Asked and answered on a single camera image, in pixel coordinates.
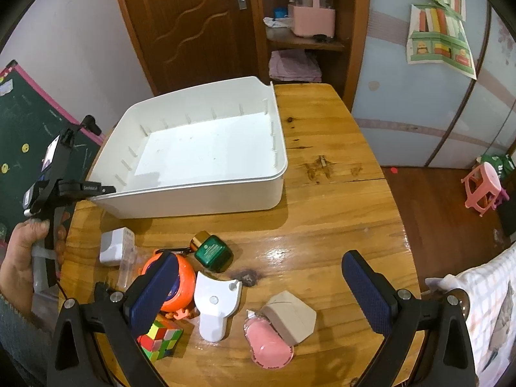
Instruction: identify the green chalkboard pink frame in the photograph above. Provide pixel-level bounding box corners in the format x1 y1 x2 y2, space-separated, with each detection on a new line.
0 59 107 231

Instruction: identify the white curved plastic tool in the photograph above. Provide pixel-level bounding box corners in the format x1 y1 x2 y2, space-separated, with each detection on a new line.
193 272 242 342

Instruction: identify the orange round toy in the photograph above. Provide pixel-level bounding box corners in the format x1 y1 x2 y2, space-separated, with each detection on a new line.
139 249 196 321

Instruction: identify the pink folded cloth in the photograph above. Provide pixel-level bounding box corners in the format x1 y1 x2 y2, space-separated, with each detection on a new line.
269 49 322 83

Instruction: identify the white charger adapter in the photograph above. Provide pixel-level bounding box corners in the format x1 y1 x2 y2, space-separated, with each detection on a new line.
99 227 135 266

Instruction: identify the person's left hand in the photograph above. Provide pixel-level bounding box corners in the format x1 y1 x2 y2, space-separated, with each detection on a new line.
1 219 52 319

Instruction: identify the green bottle gold cap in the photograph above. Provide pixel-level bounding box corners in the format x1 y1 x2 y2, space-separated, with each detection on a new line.
190 231 233 273

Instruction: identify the colourful rubik cube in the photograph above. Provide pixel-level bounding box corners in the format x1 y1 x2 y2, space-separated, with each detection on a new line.
137 314 183 362

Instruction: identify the beige angular box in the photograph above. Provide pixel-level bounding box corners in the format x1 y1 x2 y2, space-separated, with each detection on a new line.
260 291 317 346

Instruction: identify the pink round pouch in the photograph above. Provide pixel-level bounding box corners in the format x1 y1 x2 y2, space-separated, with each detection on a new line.
243 310 294 370

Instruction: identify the white checkered cloth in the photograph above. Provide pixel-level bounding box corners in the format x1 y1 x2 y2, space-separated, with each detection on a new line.
425 245 515 386

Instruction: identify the wooden corner shelf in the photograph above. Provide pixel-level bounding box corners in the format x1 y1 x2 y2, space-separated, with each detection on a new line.
252 0 370 107

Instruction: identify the pink plastic stool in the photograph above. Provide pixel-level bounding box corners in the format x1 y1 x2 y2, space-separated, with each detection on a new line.
461 162 510 217

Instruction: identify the clear plastic small box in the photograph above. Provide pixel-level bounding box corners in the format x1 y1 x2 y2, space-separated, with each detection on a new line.
116 246 137 292

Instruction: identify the pink basket clear dome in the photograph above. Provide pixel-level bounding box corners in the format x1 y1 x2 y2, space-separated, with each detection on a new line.
288 0 336 38

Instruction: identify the lower bookshelf wall poster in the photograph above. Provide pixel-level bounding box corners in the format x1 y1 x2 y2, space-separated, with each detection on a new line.
406 4 477 80

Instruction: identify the white plastic storage bin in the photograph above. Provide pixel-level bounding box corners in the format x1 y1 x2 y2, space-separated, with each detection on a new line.
90 76 288 219

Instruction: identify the brown wooden door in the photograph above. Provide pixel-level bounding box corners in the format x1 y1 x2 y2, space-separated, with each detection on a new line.
117 0 266 95

